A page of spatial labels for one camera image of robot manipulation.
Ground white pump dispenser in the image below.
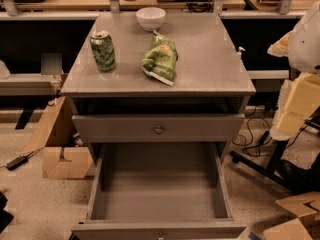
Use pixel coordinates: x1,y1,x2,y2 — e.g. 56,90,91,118
237,46,246,58

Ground black power adapter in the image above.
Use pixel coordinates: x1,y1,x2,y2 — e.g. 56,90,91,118
6,156,28,171

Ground cardboard box right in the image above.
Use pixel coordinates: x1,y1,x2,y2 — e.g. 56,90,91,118
263,192,320,240

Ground grey drawer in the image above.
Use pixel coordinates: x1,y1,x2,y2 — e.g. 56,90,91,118
72,143,246,240
72,114,244,143

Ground black floor cables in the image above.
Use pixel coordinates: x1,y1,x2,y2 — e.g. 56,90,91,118
232,105,308,158

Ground cardboard box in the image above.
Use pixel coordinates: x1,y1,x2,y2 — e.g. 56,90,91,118
23,97,96,179
263,192,320,240

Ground white bowl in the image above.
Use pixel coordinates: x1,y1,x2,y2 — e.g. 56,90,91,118
136,7,166,31

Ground grey drawer cabinet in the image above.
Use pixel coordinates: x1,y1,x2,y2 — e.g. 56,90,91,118
62,12,255,157

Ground grey top drawer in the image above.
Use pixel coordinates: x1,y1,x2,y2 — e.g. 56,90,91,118
72,114,244,143

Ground green chip bag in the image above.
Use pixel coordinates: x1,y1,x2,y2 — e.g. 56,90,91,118
140,31,178,86

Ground green soda can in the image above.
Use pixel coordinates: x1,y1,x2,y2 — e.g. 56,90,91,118
90,31,115,72

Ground black chair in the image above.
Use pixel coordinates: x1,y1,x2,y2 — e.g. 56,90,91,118
230,141,320,194

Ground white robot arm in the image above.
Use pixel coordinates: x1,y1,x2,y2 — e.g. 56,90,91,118
267,2,320,141

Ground cardboard box left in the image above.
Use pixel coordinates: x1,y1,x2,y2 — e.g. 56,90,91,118
23,97,96,179

